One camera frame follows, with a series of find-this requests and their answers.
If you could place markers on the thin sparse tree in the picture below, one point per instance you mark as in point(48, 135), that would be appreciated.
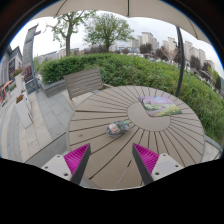
point(68, 43)

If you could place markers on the grey slatted chair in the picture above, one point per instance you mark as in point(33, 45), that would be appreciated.
point(83, 82)

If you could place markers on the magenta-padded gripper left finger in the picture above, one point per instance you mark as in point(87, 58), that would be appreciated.
point(76, 160)

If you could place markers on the beige patio umbrella canopy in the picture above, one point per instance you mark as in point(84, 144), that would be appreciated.
point(100, 6)

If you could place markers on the dark curved umbrella pole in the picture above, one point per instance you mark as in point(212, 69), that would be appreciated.
point(181, 60)

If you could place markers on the floral print mouse pad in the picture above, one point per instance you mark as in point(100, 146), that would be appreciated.
point(160, 106)

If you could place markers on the white planter box with flowers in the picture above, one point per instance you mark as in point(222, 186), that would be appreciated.
point(23, 111)

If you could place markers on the green hedge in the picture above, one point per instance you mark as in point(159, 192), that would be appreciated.
point(133, 70)

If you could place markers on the round leafy tree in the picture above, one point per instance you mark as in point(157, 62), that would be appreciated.
point(106, 30)

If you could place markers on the group of apartment buildings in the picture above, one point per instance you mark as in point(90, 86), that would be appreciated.
point(171, 45)

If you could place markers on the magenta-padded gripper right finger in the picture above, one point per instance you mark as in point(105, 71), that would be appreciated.
point(146, 159)

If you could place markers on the tall dark sign pillar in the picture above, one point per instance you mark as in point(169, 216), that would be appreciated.
point(28, 50)

